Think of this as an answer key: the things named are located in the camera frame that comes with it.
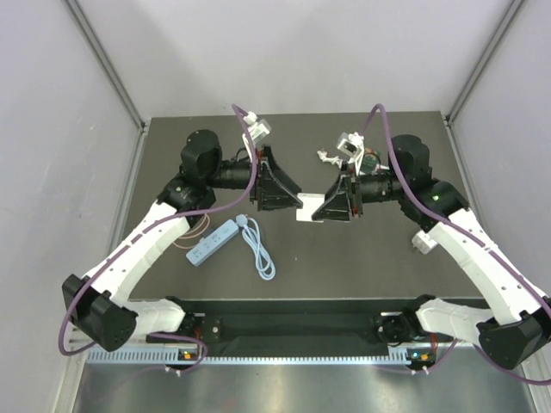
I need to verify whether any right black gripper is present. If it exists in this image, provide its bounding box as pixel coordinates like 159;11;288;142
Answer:
313;162;406;223

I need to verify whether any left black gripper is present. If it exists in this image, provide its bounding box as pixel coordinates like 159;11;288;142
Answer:
205;145;302;212

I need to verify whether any white 80W charger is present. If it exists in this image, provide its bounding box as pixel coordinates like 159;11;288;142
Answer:
295;193;325;222

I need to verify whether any dark green charger cube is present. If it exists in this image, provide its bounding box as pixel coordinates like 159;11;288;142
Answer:
360;151;381;175

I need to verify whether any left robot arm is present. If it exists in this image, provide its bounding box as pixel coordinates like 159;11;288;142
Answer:
58;121;303;355

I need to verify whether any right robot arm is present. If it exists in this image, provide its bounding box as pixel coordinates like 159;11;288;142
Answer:
311;133;550;370

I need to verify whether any blue power strip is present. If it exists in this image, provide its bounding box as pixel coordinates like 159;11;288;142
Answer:
186;219;239;267

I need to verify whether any white cube socket adapter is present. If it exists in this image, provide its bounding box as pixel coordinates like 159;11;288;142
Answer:
412;230;438;255

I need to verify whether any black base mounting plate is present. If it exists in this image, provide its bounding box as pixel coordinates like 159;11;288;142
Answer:
173;298;432;356

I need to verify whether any white knotted cord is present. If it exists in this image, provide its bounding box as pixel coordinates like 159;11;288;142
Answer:
316;147;348;169

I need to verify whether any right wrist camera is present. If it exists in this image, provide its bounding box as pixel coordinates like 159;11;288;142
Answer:
337;133;365;173

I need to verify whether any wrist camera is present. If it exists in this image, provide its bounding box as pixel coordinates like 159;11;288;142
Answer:
337;133;365;173
244;112;271;147

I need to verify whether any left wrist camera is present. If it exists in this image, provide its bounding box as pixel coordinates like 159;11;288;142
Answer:
244;112;271;147

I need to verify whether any light blue coiled cable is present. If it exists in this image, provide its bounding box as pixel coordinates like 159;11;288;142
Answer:
235;213;276;283

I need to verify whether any thin pink wire loop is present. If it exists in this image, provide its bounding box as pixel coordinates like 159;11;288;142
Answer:
171;213;212;250

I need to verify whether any slotted cable duct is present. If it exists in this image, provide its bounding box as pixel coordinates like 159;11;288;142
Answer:
86;346;434;366

